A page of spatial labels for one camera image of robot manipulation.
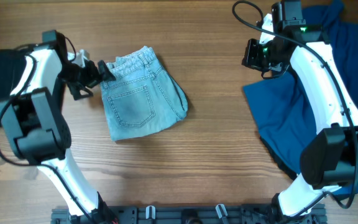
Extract light blue denim shorts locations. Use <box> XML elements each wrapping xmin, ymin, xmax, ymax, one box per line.
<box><xmin>100</xmin><ymin>46</ymin><xmax>188</xmax><ymax>141</ymax></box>

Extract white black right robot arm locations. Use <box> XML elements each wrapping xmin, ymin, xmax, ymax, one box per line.
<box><xmin>242</xmin><ymin>26</ymin><xmax>358</xmax><ymax>219</ymax></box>

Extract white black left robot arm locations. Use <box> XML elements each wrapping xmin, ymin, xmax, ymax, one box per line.
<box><xmin>0</xmin><ymin>40</ymin><xmax>119</xmax><ymax>223</ymax></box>

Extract blue t-shirt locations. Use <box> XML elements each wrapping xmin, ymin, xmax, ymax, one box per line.
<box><xmin>243</xmin><ymin>0</ymin><xmax>358</xmax><ymax>200</ymax></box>

